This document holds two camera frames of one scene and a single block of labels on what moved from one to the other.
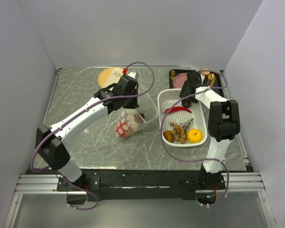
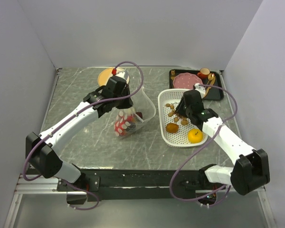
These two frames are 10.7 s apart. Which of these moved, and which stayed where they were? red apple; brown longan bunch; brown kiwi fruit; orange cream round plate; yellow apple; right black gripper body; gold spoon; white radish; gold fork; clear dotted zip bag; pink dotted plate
Moved: brown kiwi fruit; red apple; white radish; brown longan bunch; right black gripper body
Stayed: clear dotted zip bag; gold spoon; pink dotted plate; yellow apple; gold fork; orange cream round plate
